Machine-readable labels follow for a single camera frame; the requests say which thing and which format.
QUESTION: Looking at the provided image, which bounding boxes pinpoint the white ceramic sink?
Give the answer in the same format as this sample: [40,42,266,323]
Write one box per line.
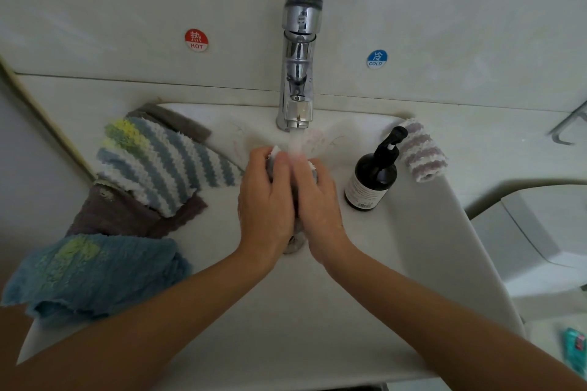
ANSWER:
[17,102,526,391]

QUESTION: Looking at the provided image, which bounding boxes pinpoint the brown cloth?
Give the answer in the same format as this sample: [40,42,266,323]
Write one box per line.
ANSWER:
[65,104,210,241]

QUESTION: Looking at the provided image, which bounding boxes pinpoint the person's right forearm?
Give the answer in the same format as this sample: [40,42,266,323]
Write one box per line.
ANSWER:
[323,241,587,391]

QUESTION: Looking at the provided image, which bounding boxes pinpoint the black pump soap bottle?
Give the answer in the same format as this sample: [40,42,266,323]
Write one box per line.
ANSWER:
[344,126,409,212]

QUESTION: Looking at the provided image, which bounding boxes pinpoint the pink white striped cloth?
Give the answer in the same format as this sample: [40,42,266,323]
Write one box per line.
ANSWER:
[397,117,449,184]

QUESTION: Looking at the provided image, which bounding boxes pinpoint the white toilet tank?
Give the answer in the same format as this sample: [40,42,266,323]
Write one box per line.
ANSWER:
[470,186,587,300]

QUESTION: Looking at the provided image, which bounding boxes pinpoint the person's left hand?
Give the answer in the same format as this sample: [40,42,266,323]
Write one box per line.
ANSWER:
[235,146,297,270]

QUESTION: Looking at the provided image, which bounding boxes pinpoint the chrome faucet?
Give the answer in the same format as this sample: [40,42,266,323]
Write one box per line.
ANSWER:
[276,0,325,131]

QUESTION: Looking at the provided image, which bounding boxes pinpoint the blue stained cloth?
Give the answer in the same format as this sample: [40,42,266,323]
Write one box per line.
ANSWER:
[0,235,194,326]

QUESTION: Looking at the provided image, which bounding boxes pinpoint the white toilet lid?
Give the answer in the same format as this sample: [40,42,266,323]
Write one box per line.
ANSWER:
[532,313,587,391]

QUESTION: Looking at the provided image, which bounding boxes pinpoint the metal wall shelf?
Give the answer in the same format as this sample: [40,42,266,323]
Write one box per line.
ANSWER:
[550,100,587,146]

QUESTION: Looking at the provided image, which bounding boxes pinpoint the blue round sticker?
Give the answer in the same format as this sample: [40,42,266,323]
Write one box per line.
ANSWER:
[366,49,389,69]

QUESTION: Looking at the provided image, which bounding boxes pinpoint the person's left forearm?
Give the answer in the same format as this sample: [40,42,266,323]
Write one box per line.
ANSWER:
[0,247,271,391]

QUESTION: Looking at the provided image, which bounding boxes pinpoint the person's right hand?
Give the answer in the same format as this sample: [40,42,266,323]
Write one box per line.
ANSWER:
[273,150,357,268]

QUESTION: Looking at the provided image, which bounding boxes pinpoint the teal tube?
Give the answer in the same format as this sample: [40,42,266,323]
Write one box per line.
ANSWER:
[563,327,587,378]

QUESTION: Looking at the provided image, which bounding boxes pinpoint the red round sticker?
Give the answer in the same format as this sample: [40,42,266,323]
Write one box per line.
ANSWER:
[183,27,210,53]

